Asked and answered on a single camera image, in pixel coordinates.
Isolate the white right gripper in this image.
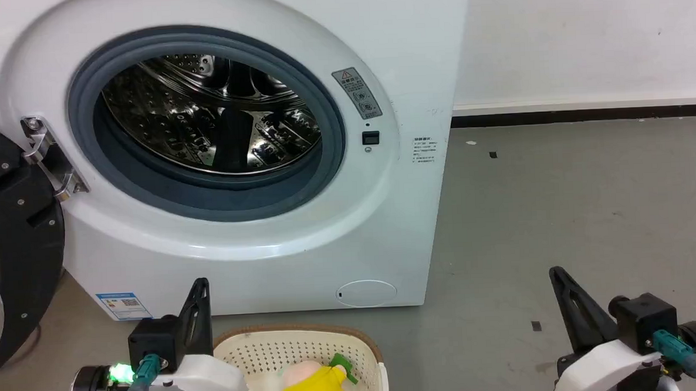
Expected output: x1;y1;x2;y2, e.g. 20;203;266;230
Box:
548;261;665;391

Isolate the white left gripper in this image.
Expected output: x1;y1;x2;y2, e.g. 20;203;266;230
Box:
127;276;250;391

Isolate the yellow plush toy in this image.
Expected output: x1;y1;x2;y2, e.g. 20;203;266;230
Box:
272;352;364;391

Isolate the black washing machine door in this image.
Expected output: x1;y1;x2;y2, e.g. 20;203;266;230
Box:
0;113;73;383

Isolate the stainless steel washing machine drum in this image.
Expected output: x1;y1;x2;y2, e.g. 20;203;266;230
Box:
99;48;325;183

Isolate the metal washing machine door hinge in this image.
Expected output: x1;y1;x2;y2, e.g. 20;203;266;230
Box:
20;113;90;204

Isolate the blue energy label sticker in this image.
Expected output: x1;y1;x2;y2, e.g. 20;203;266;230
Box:
95;291;154;323

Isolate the cream perforated laundry basket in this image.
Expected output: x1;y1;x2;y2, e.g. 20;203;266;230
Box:
211;319;390;391

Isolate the grey rubber door gasket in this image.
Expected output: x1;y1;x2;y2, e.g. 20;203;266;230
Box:
63;19;350;230

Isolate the oval white filter cover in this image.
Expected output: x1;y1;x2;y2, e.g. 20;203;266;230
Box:
335;278;398;309

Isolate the black and white baseboard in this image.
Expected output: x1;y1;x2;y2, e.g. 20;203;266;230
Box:
450;95;696;129

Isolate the white front-load washing machine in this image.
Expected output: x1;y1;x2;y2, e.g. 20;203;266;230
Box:
0;0;485;326

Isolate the small printed text label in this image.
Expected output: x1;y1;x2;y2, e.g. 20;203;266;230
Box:
411;135;439;166

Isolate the grey warning sticker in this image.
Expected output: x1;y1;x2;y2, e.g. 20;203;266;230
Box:
331;66;383;122

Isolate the teal plug right gripper cable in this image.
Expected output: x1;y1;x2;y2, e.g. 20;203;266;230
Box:
652;328;696;391

